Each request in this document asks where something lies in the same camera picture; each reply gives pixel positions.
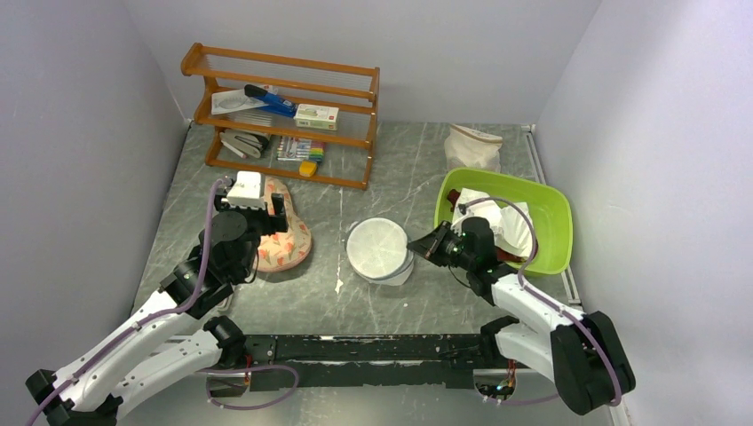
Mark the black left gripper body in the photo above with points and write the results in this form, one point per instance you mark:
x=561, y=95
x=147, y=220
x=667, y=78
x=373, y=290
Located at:
x=260, y=222

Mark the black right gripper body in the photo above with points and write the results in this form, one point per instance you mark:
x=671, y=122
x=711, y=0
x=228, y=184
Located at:
x=450, y=250

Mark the white mesh laundry bag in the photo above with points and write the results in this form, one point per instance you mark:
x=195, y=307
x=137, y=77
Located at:
x=376, y=248

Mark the white mesh liner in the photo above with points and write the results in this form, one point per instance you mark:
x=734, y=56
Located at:
x=511, y=232

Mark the dark red bra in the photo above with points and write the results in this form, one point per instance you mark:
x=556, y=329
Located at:
x=452, y=198

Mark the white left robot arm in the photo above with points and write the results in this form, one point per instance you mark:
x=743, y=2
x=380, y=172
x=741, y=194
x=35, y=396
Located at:
x=172, y=335

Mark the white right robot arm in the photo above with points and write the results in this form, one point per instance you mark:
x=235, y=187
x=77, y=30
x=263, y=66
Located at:
x=541, y=317

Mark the floral print bra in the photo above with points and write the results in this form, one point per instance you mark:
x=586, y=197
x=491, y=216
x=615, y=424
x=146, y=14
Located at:
x=283, y=251

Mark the yellow small block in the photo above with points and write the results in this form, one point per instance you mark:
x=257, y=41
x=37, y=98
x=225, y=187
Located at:
x=308, y=169

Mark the coloured marker pack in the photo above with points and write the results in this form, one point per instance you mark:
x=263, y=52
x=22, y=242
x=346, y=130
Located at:
x=300, y=150

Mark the grey black stapler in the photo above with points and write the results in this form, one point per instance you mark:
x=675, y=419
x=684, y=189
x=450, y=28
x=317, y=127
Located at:
x=253, y=144

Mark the lime green plastic basin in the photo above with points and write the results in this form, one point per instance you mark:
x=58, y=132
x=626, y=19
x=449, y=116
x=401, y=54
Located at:
x=548, y=207

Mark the blue stapler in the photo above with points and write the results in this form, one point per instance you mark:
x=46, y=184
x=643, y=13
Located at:
x=273, y=102

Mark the white green small box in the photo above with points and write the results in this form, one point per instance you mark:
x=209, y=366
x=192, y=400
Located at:
x=316, y=117

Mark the white paper booklet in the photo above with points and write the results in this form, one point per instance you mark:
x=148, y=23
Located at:
x=226, y=102

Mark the orange wooden shelf rack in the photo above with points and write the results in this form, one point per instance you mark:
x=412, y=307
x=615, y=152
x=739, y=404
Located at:
x=353, y=90

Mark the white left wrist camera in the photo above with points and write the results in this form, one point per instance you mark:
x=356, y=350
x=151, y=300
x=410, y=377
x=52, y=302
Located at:
x=247, y=191

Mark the beige drawstring pouch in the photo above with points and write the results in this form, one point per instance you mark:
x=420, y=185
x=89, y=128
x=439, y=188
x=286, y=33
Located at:
x=468, y=148

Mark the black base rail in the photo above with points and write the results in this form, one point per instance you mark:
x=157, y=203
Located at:
x=451, y=360

